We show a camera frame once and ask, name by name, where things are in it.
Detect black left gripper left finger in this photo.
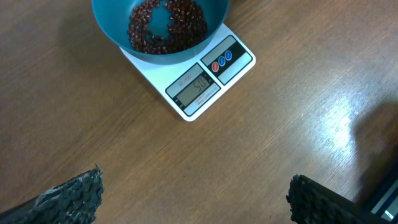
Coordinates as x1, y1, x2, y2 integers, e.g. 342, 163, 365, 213
1, 167, 104, 224

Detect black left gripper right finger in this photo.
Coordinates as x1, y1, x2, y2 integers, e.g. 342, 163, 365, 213
286, 175, 382, 224

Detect white digital kitchen scale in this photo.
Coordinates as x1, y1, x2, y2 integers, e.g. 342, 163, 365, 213
121, 24, 256, 121

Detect blue-grey bowl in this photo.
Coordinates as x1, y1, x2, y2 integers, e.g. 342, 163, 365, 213
91, 0, 230, 65

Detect red beans in bowl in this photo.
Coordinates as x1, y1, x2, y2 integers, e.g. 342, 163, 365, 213
127, 0, 208, 54

